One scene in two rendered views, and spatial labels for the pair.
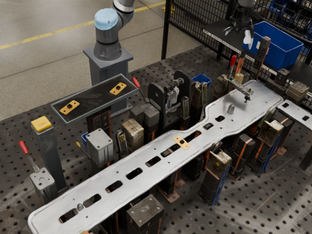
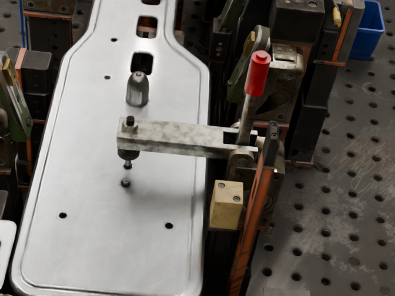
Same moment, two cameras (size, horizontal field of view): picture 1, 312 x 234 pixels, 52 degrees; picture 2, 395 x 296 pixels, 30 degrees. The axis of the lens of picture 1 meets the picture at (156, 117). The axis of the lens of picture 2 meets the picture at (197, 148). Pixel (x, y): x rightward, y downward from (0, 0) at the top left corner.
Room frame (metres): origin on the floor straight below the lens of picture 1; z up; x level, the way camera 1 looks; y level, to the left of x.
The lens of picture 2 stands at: (1.74, -0.89, 1.73)
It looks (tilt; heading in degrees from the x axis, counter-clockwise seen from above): 48 degrees down; 129
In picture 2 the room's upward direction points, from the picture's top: 9 degrees clockwise
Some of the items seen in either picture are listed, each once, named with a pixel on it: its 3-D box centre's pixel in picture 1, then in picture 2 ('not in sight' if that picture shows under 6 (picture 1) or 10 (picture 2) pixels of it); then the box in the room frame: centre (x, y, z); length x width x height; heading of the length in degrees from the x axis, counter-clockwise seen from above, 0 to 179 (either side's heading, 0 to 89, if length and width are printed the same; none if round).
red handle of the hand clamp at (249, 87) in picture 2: (230, 68); (250, 104); (1.38, -0.37, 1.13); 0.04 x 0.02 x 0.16; 133
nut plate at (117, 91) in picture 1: (118, 87); not in sight; (1.11, 0.18, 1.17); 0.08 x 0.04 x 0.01; 152
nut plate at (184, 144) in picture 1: (181, 141); not in sight; (0.96, -0.13, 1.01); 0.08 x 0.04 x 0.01; 44
